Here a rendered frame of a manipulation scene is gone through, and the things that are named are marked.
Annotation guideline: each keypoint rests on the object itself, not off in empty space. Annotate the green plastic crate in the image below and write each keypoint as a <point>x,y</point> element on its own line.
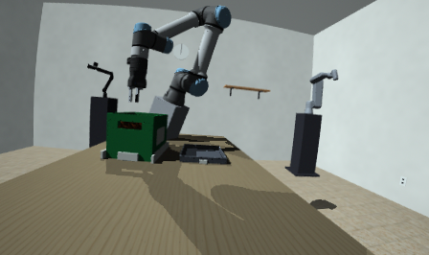
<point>145,142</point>

